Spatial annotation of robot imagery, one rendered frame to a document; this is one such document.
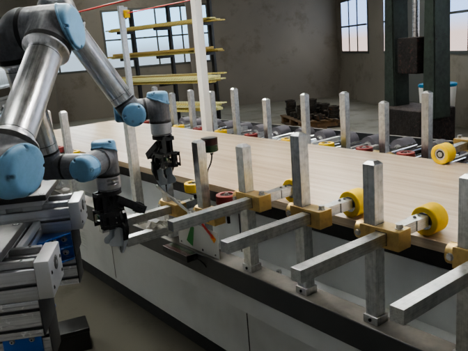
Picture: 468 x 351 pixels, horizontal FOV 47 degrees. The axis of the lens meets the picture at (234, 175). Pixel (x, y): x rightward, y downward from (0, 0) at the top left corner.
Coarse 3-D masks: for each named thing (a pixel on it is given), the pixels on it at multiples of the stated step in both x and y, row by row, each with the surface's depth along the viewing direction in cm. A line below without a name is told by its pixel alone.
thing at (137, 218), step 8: (184, 200) 217; (192, 200) 216; (160, 208) 208; (168, 208) 209; (128, 216) 202; (136, 216) 201; (144, 216) 203; (152, 216) 205; (160, 216) 208; (128, 224) 200; (104, 232) 194
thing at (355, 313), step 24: (72, 192) 294; (96, 216) 268; (168, 240) 214; (192, 264) 203; (216, 264) 190; (240, 264) 185; (240, 288) 181; (264, 288) 171; (288, 288) 164; (312, 288) 159; (288, 312) 163; (312, 312) 155; (336, 312) 148; (360, 312) 146; (336, 336) 149; (360, 336) 142; (384, 336) 135; (408, 336) 133; (432, 336) 132
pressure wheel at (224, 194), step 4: (220, 192) 199; (224, 192) 198; (228, 192) 198; (232, 192) 198; (216, 196) 195; (220, 196) 193; (224, 196) 193; (228, 196) 193; (232, 196) 193; (216, 200) 195; (220, 200) 193; (224, 200) 193; (228, 200) 193; (232, 200) 193; (220, 204) 194; (228, 220) 198
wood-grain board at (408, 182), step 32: (96, 128) 409; (192, 160) 263; (224, 160) 257; (256, 160) 251; (288, 160) 246; (320, 160) 241; (352, 160) 236; (384, 160) 231; (416, 160) 226; (320, 192) 191; (384, 192) 184; (416, 192) 182; (448, 192) 179; (352, 224) 160; (448, 224) 150
